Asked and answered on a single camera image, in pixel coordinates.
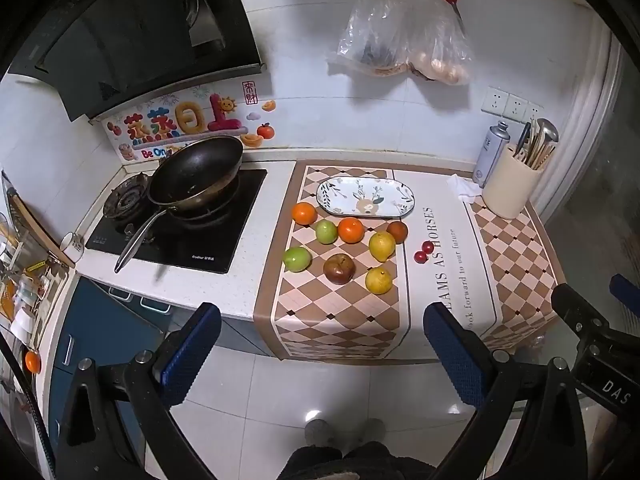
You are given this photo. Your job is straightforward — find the black range hood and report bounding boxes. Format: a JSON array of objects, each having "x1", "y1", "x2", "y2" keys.
[{"x1": 0, "y1": 0, "x2": 268, "y2": 123}]

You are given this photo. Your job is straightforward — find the metal ladle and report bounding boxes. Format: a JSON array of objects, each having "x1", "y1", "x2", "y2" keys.
[{"x1": 537, "y1": 118, "x2": 560, "y2": 161}]

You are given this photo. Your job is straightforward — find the person's dark trousers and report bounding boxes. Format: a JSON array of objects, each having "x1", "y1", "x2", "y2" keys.
[{"x1": 287, "y1": 441, "x2": 436, "y2": 480}]

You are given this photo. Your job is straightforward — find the dark brown apple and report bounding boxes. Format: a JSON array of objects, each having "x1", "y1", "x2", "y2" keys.
[{"x1": 322, "y1": 254, "x2": 357, "y2": 285}]

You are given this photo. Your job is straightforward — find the black handled utensil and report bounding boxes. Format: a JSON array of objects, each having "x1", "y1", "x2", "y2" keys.
[{"x1": 514, "y1": 121, "x2": 532, "y2": 158}]

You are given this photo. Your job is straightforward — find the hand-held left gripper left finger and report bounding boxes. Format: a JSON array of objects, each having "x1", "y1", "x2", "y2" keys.
[{"x1": 50, "y1": 301, "x2": 223, "y2": 480}]

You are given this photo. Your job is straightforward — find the black wok with metal handle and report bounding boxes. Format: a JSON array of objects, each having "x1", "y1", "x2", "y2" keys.
[{"x1": 114, "y1": 135, "x2": 245, "y2": 274}]

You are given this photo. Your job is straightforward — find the colourful wall sticker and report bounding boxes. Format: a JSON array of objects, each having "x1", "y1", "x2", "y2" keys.
[{"x1": 102, "y1": 85, "x2": 278, "y2": 163}]

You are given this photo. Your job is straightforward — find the green apple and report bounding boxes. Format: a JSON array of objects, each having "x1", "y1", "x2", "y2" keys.
[
  {"x1": 315, "y1": 219, "x2": 340, "y2": 245},
  {"x1": 283, "y1": 246, "x2": 313, "y2": 273}
]

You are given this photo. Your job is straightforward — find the cluttered storage rack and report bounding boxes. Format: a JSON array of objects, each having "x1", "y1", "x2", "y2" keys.
[{"x1": 0, "y1": 170, "x2": 68, "y2": 351}]

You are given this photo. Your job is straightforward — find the white cloth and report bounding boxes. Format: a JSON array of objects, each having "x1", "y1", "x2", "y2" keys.
[{"x1": 446, "y1": 173, "x2": 483, "y2": 203}]

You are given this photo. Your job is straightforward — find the wooden cutting board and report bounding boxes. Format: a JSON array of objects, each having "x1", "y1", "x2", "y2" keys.
[{"x1": 10, "y1": 192, "x2": 76, "y2": 268}]

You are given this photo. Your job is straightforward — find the grey gas canister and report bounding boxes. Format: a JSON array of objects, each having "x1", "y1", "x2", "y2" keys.
[{"x1": 472, "y1": 121, "x2": 511, "y2": 188}]

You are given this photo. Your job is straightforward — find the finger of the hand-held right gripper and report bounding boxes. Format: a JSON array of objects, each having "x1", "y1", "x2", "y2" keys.
[
  {"x1": 551, "y1": 283, "x2": 621, "y2": 346},
  {"x1": 608, "y1": 273, "x2": 640, "y2": 311}
]

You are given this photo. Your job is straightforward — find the bundle of wooden chopsticks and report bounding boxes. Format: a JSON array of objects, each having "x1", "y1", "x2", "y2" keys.
[{"x1": 522, "y1": 125, "x2": 547, "y2": 168}]

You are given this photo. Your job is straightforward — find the white cup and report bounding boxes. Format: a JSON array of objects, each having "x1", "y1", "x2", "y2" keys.
[{"x1": 60, "y1": 231, "x2": 85, "y2": 264}]

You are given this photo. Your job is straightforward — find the white door frame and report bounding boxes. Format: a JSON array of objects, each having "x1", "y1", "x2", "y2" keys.
[{"x1": 537, "y1": 0, "x2": 628, "y2": 226}]

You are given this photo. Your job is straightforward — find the black glass gas stove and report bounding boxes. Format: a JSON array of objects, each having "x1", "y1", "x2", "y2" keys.
[{"x1": 84, "y1": 167, "x2": 268, "y2": 275}]

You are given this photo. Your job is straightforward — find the oval white patterned plate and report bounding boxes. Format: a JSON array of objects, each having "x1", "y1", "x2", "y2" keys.
[{"x1": 316, "y1": 176, "x2": 415, "y2": 219}]

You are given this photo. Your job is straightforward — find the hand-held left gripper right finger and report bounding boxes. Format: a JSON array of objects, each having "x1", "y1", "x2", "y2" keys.
[{"x1": 422, "y1": 301, "x2": 601, "y2": 480}]

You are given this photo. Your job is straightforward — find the blue kitchen cabinet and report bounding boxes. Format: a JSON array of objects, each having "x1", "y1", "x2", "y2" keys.
[{"x1": 47, "y1": 277, "x2": 273, "y2": 461}]

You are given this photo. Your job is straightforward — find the yellow lemon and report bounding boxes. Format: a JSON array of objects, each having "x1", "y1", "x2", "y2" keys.
[
  {"x1": 368, "y1": 230, "x2": 397, "y2": 263},
  {"x1": 365, "y1": 266, "x2": 394, "y2": 295}
]

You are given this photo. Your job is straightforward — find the clear plastic bag dark contents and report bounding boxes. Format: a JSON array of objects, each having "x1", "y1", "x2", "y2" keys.
[{"x1": 327, "y1": 0, "x2": 416, "y2": 78}]

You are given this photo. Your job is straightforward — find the cream utensil holder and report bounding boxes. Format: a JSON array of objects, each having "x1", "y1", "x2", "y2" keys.
[{"x1": 482, "y1": 142, "x2": 546, "y2": 220}]

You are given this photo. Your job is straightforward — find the person's grey slipper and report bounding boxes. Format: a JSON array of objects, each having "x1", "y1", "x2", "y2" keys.
[
  {"x1": 357, "y1": 418, "x2": 387, "y2": 445},
  {"x1": 305, "y1": 419, "x2": 333, "y2": 446}
]

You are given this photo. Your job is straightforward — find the checkered brown table mat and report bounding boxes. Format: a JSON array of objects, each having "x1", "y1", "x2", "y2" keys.
[{"x1": 252, "y1": 160, "x2": 568, "y2": 363}]

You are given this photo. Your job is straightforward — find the clear plastic bag pale contents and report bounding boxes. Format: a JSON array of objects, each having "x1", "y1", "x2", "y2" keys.
[{"x1": 405, "y1": 0, "x2": 473, "y2": 86}]

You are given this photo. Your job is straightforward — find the orange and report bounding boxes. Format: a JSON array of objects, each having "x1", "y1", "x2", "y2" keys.
[
  {"x1": 337, "y1": 216, "x2": 365, "y2": 244},
  {"x1": 292, "y1": 201, "x2": 318, "y2": 226}
]

